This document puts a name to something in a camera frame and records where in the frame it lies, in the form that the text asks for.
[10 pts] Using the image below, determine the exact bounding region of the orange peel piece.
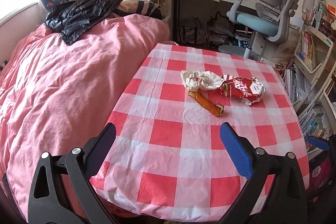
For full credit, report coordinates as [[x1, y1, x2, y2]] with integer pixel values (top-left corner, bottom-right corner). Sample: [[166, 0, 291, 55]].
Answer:
[[188, 91, 224, 117]]

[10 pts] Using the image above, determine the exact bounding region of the red white snack bag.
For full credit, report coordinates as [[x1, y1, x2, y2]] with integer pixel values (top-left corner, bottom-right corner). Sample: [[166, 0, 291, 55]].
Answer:
[[220, 76, 266, 106]]

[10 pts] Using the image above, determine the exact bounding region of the dark navy jacket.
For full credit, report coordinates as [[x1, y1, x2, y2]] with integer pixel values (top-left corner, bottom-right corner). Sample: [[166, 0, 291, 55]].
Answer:
[[45, 0, 123, 46]]

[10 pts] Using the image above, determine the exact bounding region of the grey blue desk chair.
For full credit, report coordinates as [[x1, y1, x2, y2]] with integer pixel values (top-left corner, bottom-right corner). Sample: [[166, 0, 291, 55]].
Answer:
[[219, 0, 299, 61]]

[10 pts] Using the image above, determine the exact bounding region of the cream crumpled paper wrapper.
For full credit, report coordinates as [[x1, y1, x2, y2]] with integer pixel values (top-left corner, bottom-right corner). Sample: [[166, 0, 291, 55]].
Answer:
[[180, 71, 224, 92]]

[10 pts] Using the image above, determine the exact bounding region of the beige navy striped cloth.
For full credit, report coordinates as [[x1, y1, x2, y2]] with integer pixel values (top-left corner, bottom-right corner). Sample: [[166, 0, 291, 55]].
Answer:
[[110, 0, 163, 20]]

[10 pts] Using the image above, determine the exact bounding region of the pink bed duvet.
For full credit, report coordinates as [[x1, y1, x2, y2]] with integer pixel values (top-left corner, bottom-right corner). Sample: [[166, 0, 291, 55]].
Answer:
[[1, 14, 170, 217]]

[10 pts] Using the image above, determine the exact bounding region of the red white checkered tablecloth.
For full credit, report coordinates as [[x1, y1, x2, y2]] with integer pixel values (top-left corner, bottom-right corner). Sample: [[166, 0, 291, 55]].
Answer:
[[91, 44, 309, 222]]

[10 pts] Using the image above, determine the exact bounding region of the white bookshelf with books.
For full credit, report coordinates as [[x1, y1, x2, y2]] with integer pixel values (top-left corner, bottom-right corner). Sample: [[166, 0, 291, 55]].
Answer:
[[285, 0, 335, 141]]

